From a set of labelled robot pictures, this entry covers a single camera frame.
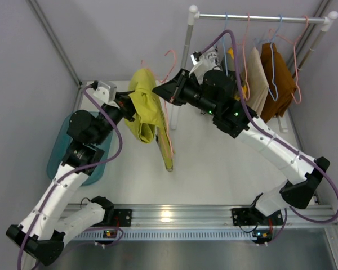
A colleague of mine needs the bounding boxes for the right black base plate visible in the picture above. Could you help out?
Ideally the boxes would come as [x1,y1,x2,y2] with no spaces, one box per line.
[231,207,284,227]

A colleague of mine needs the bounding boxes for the brown trousers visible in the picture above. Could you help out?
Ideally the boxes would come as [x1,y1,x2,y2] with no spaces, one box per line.
[260,43,297,122]

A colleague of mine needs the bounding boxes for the yellow-green trousers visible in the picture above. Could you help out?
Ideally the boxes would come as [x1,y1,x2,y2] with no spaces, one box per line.
[125,68,174,172]

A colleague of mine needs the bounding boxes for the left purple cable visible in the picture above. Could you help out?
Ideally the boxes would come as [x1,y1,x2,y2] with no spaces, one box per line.
[16,83,124,270]

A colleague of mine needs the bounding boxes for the pink wire hanger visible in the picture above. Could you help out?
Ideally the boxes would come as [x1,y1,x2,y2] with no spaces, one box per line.
[240,13,251,101]
[269,15,310,105]
[140,49,177,158]

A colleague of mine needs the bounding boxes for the teal plastic bin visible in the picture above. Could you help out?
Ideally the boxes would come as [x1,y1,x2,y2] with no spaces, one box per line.
[46,113,114,186]

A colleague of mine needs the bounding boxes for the white metal clothes rack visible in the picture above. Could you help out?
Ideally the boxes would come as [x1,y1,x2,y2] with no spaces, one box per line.
[168,4,338,133]

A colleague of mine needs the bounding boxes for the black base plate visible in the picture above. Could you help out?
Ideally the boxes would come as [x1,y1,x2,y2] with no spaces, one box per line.
[110,209,132,227]
[231,207,284,227]

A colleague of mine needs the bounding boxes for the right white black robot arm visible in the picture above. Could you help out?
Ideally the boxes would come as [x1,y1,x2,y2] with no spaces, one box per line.
[153,69,330,217]

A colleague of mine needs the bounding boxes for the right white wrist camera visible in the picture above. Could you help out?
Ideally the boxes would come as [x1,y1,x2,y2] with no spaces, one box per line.
[190,52,209,78]

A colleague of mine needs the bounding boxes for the black white print trousers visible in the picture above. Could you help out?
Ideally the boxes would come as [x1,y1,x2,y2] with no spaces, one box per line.
[199,46,223,115]

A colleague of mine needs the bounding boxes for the aluminium mounting rail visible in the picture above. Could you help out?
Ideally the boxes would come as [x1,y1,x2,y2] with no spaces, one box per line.
[56,204,338,229]

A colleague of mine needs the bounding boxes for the beige trousers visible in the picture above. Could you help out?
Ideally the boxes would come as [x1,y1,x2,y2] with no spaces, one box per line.
[242,47,269,116]

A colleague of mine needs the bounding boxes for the grey slotted cable duct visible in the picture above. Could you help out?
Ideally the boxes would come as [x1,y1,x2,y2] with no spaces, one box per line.
[74,228,268,241]

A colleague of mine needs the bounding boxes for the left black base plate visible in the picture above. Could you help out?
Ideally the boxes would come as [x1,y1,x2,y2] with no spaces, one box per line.
[110,209,132,227]

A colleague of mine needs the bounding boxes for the camouflage yellow trousers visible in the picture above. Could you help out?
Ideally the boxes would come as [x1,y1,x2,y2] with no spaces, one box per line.
[226,48,247,100]

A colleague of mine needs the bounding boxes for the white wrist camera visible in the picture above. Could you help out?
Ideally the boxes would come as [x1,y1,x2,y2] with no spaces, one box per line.
[92,81,117,104]
[190,52,209,78]

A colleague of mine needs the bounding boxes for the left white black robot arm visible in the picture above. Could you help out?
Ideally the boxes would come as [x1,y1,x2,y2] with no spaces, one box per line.
[6,92,136,266]

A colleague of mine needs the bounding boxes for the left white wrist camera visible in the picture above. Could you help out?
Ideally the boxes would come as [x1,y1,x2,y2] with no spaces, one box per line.
[92,81,117,104]

